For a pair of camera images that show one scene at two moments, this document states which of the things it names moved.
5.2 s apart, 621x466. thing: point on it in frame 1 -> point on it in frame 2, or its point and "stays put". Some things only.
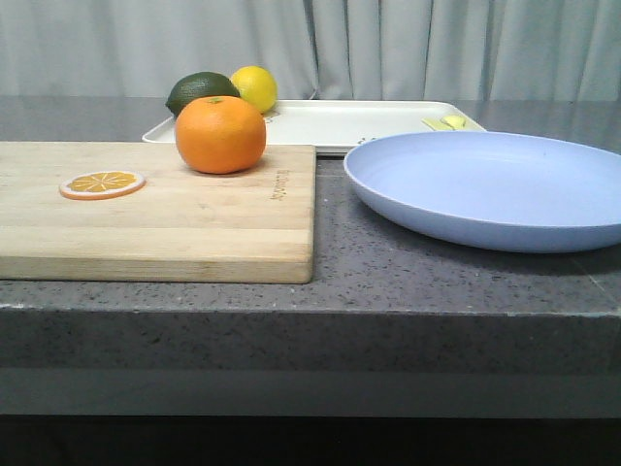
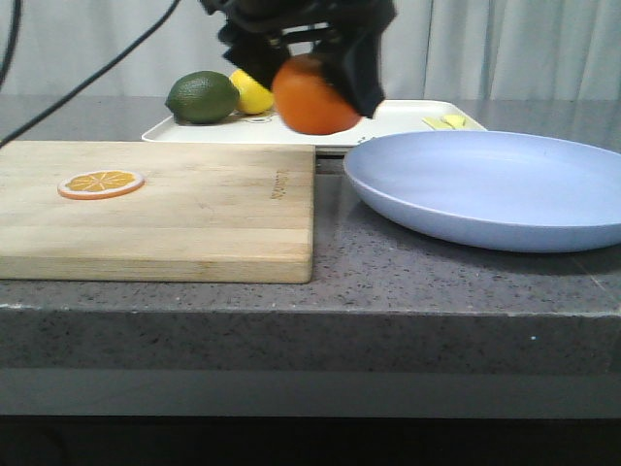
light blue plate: (501, 190) stays put
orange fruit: (219, 135) -> (308, 100)
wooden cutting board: (253, 226) stays put
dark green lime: (196, 85) stays put
